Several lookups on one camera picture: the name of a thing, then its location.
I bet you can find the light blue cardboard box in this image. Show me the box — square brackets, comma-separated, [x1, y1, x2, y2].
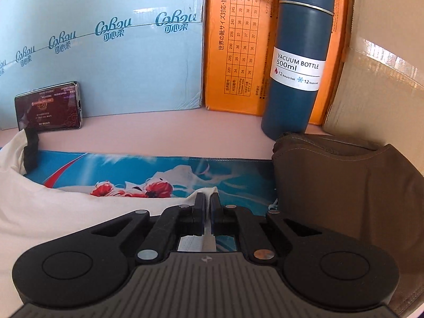
[0, 0, 207, 131]

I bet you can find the orange cardboard box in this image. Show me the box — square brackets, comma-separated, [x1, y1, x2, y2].
[201, 0, 352, 126]

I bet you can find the white cloth garment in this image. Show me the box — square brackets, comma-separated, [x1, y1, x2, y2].
[0, 130, 219, 318]

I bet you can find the brown cardboard box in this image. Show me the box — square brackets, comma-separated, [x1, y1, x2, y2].
[323, 0, 424, 155]

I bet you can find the folded brown garment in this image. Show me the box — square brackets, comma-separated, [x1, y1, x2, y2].
[271, 132, 422, 318]

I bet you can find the smartphone with dark screen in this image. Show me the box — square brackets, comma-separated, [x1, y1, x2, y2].
[14, 81, 83, 133]

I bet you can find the blue floral printed mat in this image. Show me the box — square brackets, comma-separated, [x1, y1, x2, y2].
[22, 149, 277, 252]

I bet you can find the black fabric strap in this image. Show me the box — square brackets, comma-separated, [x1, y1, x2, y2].
[23, 129, 41, 175]

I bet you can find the blue vacuum bottle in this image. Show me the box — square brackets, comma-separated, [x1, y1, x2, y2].
[258, 0, 335, 141]

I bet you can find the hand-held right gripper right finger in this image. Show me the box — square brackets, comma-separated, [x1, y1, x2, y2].
[211, 193, 323, 261]

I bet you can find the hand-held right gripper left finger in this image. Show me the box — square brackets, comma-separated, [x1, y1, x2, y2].
[90, 192, 206, 262]

